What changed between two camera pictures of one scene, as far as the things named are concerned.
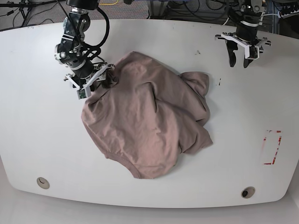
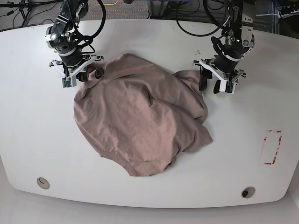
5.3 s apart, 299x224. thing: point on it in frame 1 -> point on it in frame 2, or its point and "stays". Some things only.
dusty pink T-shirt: [146, 115] stays
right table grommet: [247, 192] stays
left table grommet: [43, 183] stays
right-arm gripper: [246, 37] -> [210, 68]
